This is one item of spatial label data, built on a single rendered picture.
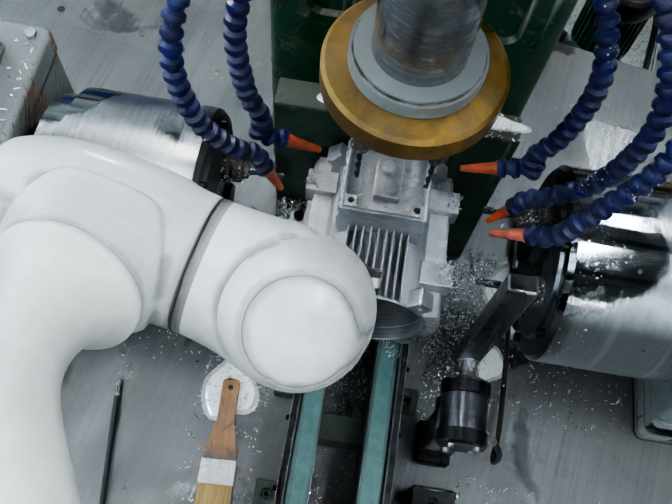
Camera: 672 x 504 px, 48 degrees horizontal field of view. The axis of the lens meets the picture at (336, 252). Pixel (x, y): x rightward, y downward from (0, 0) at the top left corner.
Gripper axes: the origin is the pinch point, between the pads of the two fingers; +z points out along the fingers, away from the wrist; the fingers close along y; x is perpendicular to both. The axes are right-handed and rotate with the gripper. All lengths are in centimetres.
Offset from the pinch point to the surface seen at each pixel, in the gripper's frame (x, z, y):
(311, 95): -18.7, 7.0, 4.6
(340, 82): -18.0, -15.3, 0.6
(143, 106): -13.9, 3.9, 23.7
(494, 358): 13.8, 27.9, -27.8
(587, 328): 2.7, -0.9, -30.9
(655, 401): 14, 19, -49
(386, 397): 18.1, 12.0, -11.1
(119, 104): -13.7, 3.5, 26.4
